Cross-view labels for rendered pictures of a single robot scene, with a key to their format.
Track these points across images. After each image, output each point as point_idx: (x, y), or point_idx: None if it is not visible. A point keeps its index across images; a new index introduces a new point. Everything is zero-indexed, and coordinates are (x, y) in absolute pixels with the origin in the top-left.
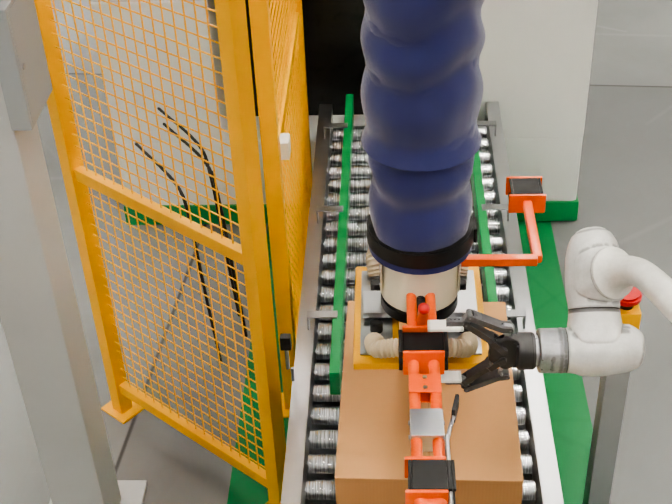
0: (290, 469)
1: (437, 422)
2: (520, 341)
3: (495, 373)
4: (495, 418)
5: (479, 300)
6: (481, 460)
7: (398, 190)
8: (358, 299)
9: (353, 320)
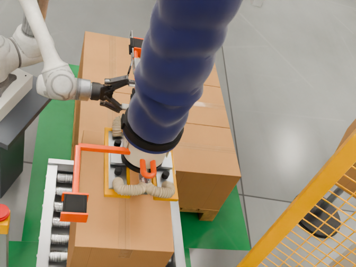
0: (179, 238)
1: (136, 62)
2: (99, 83)
3: (106, 103)
4: (92, 161)
5: (106, 166)
6: (101, 140)
7: None
8: (173, 172)
9: (168, 234)
